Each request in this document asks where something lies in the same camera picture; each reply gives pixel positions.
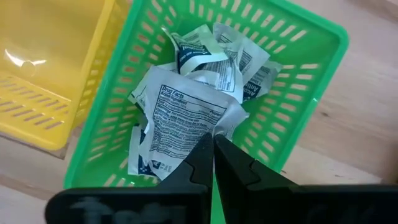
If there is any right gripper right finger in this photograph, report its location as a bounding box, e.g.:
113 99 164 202
213 133 398 224

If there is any white alcohol prep pad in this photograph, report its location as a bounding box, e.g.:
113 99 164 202
213 22 271 103
161 24 229 75
127 62 178 113
242 60 284 102
127 124 165 179
138 65 249 181

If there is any green plastic basket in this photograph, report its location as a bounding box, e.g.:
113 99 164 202
63 0 349 224

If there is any yellow plastic basket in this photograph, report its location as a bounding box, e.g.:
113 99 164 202
0 0 131 152

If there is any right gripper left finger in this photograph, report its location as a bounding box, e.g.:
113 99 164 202
44 133 215 224

